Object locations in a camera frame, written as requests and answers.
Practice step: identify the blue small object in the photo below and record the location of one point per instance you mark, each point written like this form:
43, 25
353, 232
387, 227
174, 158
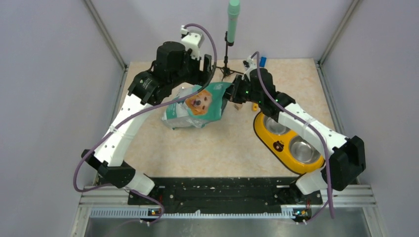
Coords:
262, 62

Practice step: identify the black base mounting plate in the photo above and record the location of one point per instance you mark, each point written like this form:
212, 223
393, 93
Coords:
239, 195

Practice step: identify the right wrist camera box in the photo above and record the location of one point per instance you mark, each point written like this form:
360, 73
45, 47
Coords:
249, 64

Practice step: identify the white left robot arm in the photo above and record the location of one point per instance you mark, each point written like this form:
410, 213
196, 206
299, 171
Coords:
107, 157

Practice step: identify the yellow plastic scoop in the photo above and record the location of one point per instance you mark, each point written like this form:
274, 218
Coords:
254, 107

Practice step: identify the green pet food bag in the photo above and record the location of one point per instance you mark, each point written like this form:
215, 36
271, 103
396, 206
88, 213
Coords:
198, 110

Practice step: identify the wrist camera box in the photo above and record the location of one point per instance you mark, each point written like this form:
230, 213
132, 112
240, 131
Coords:
192, 40
249, 64

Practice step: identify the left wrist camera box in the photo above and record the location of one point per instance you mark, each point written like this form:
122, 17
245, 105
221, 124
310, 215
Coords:
192, 40

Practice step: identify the aluminium front rail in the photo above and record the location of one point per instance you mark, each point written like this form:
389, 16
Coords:
111, 202

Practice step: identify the black tripod stand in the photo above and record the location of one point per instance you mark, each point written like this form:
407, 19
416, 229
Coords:
225, 70

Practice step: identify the small wooden cube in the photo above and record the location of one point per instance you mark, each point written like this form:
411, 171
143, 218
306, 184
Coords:
238, 106

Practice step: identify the green cylinder on stand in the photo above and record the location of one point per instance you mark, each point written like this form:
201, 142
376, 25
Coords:
233, 12

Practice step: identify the yellow double pet bowl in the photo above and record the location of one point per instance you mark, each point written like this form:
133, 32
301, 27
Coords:
295, 153

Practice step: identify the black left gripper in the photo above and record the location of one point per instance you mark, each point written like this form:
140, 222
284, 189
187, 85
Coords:
200, 75

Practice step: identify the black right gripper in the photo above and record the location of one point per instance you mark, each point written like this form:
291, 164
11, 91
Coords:
232, 92

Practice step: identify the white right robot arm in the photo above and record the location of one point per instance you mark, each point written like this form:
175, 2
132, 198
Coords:
344, 157

